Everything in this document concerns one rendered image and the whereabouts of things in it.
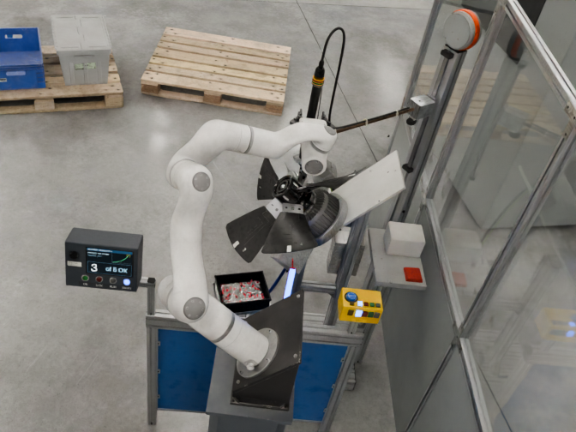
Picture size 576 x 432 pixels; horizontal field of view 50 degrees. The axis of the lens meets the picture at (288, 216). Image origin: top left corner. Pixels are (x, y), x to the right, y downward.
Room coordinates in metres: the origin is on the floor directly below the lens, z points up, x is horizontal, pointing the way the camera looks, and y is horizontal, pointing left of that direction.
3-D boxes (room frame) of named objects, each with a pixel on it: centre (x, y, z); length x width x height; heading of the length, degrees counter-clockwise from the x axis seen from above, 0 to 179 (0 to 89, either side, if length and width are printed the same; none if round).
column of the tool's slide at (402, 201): (2.45, -0.55, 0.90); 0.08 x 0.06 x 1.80; 42
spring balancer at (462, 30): (2.45, -0.55, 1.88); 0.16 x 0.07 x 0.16; 42
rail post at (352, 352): (1.65, -0.39, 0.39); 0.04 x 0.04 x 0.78; 7
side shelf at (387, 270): (2.15, -0.55, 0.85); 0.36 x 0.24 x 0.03; 7
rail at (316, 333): (1.60, 0.04, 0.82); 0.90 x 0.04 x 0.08; 97
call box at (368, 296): (1.65, -0.35, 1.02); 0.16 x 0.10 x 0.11; 97
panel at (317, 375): (1.60, 0.04, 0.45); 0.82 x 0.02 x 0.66; 97
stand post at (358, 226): (2.15, -0.33, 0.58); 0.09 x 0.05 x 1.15; 7
